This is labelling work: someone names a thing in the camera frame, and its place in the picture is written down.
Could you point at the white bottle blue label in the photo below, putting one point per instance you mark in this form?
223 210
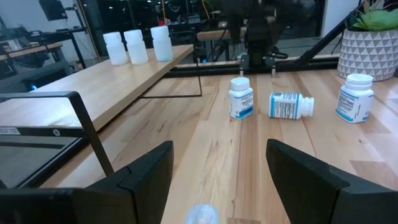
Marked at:
287 105
241 102
354 102

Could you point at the white grey patterned pot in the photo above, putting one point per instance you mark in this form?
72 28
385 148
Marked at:
367 53

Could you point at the black wall monitor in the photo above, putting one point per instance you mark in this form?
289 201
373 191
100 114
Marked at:
53 9

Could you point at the green succulent plant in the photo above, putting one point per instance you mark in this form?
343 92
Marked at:
377 20

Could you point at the small plain white bottle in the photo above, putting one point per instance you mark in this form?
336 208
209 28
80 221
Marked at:
162 46
136 51
116 53

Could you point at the background wooden workbench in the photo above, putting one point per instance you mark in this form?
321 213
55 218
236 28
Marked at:
31 49

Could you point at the white label sticker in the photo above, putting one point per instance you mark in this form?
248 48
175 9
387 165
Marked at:
9 131

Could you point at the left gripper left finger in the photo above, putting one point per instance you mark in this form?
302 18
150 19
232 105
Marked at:
140 193

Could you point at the small clear cap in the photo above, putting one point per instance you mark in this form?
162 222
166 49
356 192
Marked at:
202 216

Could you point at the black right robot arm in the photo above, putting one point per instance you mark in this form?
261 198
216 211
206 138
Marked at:
258 34

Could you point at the wooden shelf black legs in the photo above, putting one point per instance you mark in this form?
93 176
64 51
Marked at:
109 84

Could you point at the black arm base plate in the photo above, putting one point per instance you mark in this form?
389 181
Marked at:
244 60

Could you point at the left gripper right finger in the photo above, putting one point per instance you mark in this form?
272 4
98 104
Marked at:
311 193

